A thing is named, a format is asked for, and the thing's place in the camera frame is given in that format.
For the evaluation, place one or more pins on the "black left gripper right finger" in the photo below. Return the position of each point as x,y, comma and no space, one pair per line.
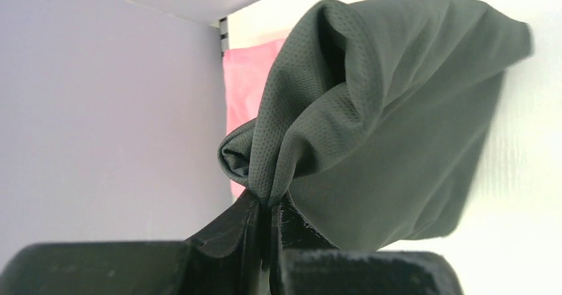
303,261

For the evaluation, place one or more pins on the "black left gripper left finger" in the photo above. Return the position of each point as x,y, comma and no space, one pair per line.
221,258

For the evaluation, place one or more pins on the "dark grey t shirt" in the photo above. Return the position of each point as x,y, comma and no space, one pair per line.
374,116

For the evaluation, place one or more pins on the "folded pink t shirt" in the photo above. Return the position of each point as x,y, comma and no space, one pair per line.
245,74

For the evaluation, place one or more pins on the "aluminium frame rail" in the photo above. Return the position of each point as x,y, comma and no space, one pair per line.
224,34

